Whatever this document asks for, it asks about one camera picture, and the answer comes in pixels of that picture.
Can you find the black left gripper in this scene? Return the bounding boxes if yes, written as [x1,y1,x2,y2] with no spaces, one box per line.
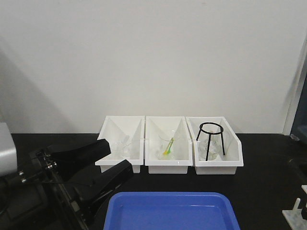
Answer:
[16,139,133,230]

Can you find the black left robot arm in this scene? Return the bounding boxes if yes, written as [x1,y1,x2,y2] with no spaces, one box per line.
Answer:
[0,139,133,230]

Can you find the white test tube rack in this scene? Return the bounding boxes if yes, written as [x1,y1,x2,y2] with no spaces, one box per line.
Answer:
[282,198,307,230]

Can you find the grey pegboard drying rack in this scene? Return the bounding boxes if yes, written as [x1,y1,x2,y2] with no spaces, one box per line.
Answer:
[290,79,307,144]

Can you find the small glassware in left bin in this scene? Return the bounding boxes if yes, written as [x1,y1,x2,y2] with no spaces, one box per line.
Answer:
[111,136,132,159]

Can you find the blue plastic tray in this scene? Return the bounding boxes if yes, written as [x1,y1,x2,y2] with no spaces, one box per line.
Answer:
[104,192,240,230]

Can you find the left white storage bin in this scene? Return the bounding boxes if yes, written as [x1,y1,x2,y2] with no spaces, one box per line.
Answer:
[95,115,145,173]

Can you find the white storage bin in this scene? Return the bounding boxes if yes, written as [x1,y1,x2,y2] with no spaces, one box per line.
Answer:
[95,115,145,173]
[145,116,193,174]
[186,116,244,175]

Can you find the glass beaker in middle bin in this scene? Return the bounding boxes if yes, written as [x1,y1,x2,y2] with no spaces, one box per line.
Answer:
[156,130,180,161]

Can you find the yellow green plastic spatulas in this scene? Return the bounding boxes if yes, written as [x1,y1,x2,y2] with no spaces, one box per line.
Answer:
[163,138,175,155]

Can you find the middle white storage bin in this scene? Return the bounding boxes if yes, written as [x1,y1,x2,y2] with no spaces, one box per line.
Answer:
[145,116,193,174]

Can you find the glass flask in right bin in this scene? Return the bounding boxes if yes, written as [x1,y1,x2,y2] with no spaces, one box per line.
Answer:
[197,132,222,161]

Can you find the right white storage bin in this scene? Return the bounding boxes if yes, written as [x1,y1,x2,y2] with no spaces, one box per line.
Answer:
[186,116,244,175]

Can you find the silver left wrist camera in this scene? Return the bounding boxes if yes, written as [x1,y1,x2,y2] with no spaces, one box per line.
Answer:
[0,123,17,177]

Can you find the black wire tripod stand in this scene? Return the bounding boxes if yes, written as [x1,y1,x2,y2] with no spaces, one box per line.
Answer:
[196,122,225,161]

